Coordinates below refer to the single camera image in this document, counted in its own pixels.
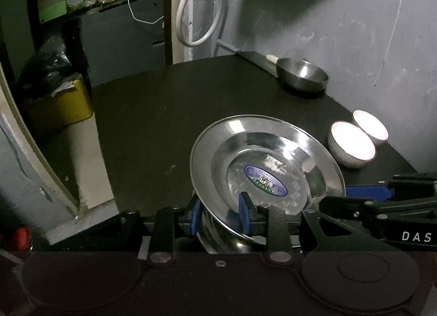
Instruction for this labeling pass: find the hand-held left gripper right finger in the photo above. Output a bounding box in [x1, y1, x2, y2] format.
[238, 191, 403, 262]

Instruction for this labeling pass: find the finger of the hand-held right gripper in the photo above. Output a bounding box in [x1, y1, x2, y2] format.
[319, 196, 437, 231]
[345, 172, 437, 202]

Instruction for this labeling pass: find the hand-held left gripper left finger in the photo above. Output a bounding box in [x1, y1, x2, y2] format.
[113, 197, 203, 265]

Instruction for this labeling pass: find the white bowl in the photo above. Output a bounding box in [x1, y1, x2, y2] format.
[328, 121, 377, 169]
[352, 110, 389, 147]

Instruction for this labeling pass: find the steel plate with blue label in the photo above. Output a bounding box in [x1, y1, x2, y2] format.
[189, 114, 346, 255]

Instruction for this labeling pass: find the steel bowl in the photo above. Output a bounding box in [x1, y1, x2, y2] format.
[276, 57, 329, 93]

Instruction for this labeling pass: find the yellow bin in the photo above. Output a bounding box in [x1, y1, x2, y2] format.
[24, 73, 94, 129]

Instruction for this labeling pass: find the dark bottle with red cap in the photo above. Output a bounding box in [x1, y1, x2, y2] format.
[12, 227, 33, 252]

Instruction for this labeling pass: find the grey cabinet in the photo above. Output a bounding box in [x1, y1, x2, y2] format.
[81, 0, 171, 86]

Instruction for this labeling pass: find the green box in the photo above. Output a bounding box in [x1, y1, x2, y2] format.
[38, 0, 69, 23]

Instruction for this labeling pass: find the knife with white handle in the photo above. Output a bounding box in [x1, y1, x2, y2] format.
[239, 50, 281, 76]

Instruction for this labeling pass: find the beige door frame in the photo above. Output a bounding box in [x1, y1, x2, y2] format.
[0, 63, 80, 216]

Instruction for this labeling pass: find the thick white hose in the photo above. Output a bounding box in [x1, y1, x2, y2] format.
[176, 0, 229, 47]

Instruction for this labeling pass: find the thin white cable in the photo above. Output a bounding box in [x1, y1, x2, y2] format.
[128, 0, 165, 25]

